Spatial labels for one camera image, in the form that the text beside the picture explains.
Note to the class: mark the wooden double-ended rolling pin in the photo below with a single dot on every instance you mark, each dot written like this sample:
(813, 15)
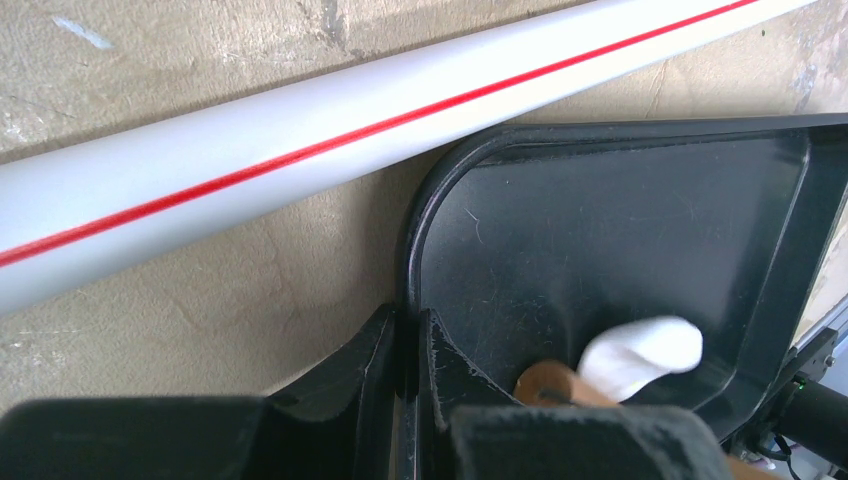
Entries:
(550, 387)

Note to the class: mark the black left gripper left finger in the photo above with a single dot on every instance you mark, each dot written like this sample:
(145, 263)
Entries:
(333, 422)

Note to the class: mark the white dough ball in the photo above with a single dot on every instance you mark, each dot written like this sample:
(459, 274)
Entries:
(623, 360)

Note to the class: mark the white PVC pipe frame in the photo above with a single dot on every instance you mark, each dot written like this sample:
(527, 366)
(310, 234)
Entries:
(80, 213)

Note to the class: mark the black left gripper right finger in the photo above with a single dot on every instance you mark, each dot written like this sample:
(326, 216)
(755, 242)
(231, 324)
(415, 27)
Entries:
(470, 428)

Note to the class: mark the black baking tray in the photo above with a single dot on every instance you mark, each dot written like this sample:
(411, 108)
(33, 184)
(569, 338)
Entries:
(528, 241)

